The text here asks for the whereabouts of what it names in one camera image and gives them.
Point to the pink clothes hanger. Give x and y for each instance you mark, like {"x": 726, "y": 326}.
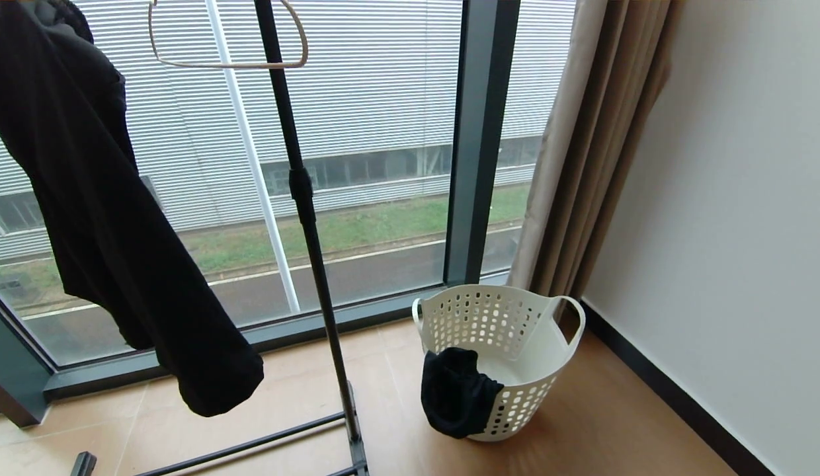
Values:
{"x": 251, "y": 65}

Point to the black garment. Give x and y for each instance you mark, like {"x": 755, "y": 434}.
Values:
{"x": 456, "y": 396}

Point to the window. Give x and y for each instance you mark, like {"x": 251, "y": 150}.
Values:
{"x": 383, "y": 99}

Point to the black shorts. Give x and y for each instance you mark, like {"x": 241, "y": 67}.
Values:
{"x": 106, "y": 231}

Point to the beige curtain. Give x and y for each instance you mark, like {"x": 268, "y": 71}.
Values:
{"x": 602, "y": 132}

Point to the black clothes rack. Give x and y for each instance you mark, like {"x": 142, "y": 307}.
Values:
{"x": 304, "y": 185}

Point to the white laundry basket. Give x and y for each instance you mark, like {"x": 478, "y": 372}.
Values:
{"x": 489, "y": 324}

